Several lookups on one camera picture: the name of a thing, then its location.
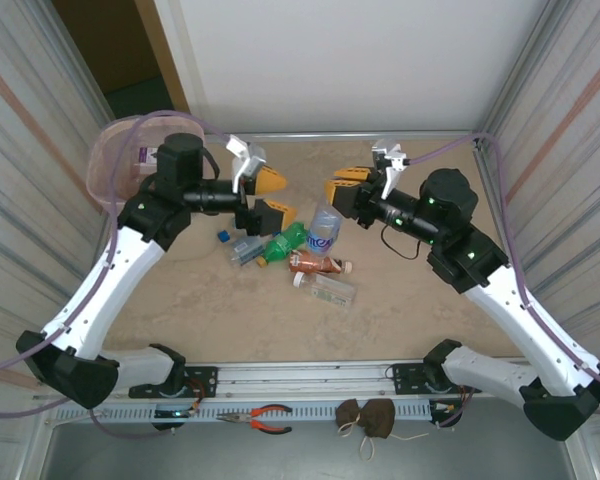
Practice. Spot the green bottle yellow cap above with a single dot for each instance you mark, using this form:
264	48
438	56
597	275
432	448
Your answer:
285	242

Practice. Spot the clear bottle colourful purple label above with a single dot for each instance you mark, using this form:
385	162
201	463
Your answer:
324	235

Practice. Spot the clear bottle grey blue label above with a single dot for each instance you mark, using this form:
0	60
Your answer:
247	250

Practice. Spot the brown label bottle white cap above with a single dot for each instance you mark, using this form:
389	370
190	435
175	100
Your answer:
312	264

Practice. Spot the pink beige waste bin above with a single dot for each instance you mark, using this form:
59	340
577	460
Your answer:
115	165

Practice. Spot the clear square bottle white cap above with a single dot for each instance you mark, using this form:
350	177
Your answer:
332	292

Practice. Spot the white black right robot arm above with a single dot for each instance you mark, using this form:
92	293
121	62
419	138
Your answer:
520	320

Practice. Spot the flat clear bottle blue cap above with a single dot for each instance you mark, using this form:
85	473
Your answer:
223	236

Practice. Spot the brown wooden door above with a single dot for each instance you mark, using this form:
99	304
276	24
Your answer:
158	40

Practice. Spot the brown cloth pouch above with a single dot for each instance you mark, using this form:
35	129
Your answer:
379	417
347	412

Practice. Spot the small circuit board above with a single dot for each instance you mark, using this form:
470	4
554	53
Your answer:
175	413

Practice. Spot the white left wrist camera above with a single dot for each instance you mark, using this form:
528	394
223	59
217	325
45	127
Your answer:
245	160

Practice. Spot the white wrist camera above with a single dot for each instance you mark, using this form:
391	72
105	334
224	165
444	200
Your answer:
245	160
392	162

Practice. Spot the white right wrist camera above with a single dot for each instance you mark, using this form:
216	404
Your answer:
392	162

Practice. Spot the aluminium table edge rail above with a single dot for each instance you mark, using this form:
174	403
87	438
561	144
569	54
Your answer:
330	135

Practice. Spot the aluminium frame post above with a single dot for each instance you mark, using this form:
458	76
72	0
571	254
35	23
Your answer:
70	55
517	70

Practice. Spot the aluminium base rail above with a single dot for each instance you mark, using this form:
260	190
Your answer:
305	380

